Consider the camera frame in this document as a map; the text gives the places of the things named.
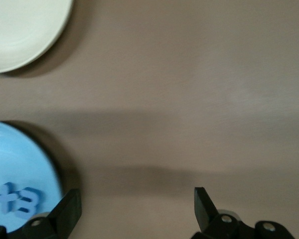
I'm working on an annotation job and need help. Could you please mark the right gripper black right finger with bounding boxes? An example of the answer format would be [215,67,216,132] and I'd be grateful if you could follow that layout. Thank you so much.
[190,186,297,239]

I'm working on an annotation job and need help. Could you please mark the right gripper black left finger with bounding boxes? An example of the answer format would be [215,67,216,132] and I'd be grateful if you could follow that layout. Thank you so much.
[0,188,82,239]

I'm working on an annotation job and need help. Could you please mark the blue letter E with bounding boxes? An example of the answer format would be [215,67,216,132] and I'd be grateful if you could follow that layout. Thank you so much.
[13,188,46,220]

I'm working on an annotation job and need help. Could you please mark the blue letter X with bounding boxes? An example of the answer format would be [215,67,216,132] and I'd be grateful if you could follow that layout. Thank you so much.
[0,182,22,217]

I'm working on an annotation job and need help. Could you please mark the blue plate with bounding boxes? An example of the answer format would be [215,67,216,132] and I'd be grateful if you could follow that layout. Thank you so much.
[0,120,64,235]

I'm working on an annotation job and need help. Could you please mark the beige plate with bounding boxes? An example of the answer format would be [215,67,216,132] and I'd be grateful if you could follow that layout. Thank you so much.
[0,0,74,75]

